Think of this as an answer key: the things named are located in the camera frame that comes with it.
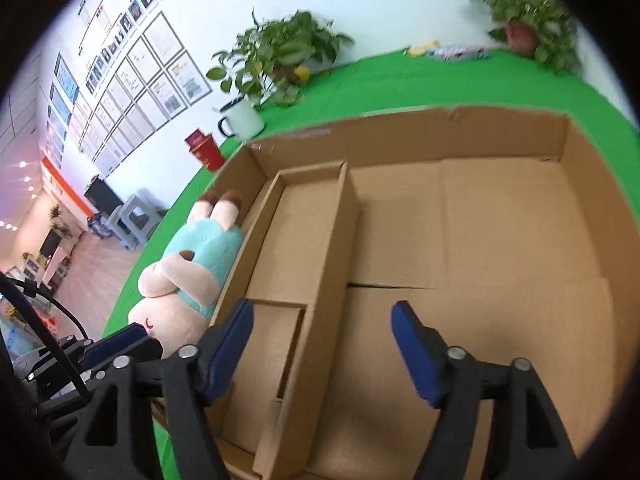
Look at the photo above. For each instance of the yellow packet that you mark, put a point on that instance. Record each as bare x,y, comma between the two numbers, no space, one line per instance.
419,50

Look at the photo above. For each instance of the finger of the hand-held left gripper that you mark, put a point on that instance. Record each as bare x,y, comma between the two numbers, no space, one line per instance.
122,341

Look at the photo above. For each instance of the pink pig plush toy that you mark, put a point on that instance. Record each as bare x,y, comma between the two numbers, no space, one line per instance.
200,245

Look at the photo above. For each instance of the patterned tissue packet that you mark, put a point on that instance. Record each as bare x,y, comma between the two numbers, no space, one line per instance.
457,53

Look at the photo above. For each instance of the black cabinet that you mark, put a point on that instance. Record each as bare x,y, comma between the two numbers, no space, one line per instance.
102,192

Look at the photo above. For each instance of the grey plastic stool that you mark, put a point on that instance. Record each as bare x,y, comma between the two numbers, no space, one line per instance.
135,217

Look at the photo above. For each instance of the large cardboard box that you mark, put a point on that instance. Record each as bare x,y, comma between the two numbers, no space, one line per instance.
500,210

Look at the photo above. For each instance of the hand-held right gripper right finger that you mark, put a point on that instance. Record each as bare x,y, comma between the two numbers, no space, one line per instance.
415,352

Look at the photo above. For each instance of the red paper cup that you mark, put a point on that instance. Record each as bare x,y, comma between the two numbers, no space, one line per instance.
206,149

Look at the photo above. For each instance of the cardboard insert tray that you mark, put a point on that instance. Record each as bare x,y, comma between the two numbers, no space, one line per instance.
310,240

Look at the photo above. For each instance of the potted plant with yellow tag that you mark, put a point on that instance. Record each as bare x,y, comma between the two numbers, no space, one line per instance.
280,50

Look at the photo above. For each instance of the potted plant in terracotta pot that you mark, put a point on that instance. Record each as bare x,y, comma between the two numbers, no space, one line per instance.
530,10

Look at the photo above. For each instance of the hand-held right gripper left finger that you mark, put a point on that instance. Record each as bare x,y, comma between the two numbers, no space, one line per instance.
227,352

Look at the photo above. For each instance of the group of framed certificates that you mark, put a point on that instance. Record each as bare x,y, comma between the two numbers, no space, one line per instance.
150,85

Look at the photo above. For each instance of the blue wall posters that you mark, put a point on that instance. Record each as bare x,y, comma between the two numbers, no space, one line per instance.
65,85

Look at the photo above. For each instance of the white enamel mug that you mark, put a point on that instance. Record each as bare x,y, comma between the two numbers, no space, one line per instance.
245,119

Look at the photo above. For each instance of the row of portrait photos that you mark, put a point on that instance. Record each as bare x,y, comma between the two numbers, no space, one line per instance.
125,15

